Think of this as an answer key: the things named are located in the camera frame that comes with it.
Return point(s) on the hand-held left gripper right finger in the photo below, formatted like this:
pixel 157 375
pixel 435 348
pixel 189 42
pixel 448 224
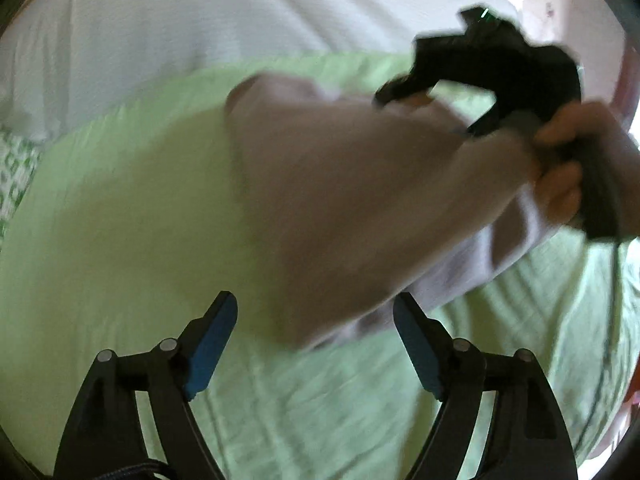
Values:
pixel 421 352

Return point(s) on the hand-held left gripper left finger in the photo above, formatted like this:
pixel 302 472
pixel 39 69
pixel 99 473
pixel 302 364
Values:
pixel 210 350

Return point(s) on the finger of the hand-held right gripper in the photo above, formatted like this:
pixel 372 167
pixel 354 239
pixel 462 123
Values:
pixel 484 121
pixel 400 91

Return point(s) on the beige knitted sweater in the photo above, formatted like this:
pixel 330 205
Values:
pixel 360 210

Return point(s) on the person's right hand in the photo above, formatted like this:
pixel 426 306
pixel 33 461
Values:
pixel 580 130

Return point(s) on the green bed sheet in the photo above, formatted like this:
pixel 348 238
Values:
pixel 125 220

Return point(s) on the white striped quilt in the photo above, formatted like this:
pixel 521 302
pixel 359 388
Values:
pixel 200 25

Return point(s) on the green checked pillow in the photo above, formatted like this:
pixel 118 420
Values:
pixel 12 175

